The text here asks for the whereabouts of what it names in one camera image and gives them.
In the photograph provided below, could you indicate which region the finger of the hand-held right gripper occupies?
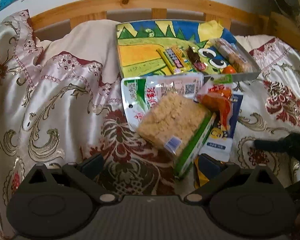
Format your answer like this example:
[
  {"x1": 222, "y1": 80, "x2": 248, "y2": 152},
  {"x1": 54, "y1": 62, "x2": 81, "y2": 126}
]
[{"x1": 254, "y1": 136, "x2": 288, "y2": 153}]

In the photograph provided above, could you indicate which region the green white snack pouch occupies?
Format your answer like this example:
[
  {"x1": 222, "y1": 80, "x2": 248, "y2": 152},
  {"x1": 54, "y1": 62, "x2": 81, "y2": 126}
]
[{"x1": 121, "y1": 74, "x2": 204, "y2": 131}]

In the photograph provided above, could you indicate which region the green sausage stick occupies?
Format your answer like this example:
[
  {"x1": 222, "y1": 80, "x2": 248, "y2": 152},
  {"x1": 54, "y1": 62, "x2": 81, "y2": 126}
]
[{"x1": 174, "y1": 112, "x2": 217, "y2": 179}]

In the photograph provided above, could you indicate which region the rice crisp cake pack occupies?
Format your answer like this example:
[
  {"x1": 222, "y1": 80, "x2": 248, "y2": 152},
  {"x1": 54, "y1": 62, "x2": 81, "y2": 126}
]
[{"x1": 137, "y1": 91, "x2": 213, "y2": 156}]

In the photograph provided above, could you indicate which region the blue white milk packet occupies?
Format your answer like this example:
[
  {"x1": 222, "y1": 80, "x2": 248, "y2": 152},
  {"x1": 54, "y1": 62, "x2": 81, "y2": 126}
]
[{"x1": 200, "y1": 92, "x2": 243, "y2": 163}]

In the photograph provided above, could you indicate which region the dark brown snack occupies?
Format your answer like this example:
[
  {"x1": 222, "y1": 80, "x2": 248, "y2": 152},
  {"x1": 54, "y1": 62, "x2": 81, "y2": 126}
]
[{"x1": 186, "y1": 45, "x2": 202, "y2": 63}]

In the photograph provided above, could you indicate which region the grey box with painted lining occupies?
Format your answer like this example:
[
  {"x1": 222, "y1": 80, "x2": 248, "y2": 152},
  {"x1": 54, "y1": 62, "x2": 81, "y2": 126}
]
[{"x1": 115, "y1": 19, "x2": 261, "y2": 83}]

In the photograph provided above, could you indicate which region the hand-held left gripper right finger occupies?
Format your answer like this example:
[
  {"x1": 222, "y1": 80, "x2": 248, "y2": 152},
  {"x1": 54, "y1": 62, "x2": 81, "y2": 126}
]
[{"x1": 184, "y1": 154, "x2": 283, "y2": 203}]

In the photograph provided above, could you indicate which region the gold snack packet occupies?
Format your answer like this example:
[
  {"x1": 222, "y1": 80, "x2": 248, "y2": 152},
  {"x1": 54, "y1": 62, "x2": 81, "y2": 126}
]
[{"x1": 194, "y1": 155, "x2": 227, "y2": 189}]

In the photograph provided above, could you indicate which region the camouflage cloth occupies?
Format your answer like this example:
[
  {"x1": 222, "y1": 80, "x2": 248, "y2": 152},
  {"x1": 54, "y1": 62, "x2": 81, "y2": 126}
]
[{"x1": 264, "y1": 0, "x2": 300, "y2": 36}]

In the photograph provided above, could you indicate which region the printed satin blanket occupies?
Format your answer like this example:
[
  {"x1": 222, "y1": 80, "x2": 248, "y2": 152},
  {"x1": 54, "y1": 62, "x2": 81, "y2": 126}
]
[{"x1": 0, "y1": 10, "x2": 300, "y2": 240}]

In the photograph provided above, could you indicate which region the yellow purple candy packet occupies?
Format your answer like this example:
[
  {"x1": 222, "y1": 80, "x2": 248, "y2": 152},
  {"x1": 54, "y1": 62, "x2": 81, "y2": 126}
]
[{"x1": 165, "y1": 45, "x2": 193, "y2": 69}]

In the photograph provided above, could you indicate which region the clear pastry packet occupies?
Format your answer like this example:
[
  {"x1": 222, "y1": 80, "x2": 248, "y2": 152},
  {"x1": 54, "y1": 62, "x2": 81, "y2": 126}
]
[{"x1": 214, "y1": 38, "x2": 253, "y2": 73}]

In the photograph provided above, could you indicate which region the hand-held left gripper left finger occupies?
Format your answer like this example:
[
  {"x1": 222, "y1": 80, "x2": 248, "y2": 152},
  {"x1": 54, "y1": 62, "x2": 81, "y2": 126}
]
[{"x1": 22, "y1": 153, "x2": 118, "y2": 203}]

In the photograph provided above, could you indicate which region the orange chicken snack pack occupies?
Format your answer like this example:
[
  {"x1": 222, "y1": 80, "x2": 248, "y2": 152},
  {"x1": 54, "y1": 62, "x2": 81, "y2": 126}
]
[{"x1": 195, "y1": 74, "x2": 233, "y2": 133}]

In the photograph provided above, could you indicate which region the slim yellow candy packet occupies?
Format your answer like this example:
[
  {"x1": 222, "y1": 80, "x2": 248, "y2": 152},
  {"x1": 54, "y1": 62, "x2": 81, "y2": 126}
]
[{"x1": 157, "y1": 48, "x2": 177, "y2": 75}]

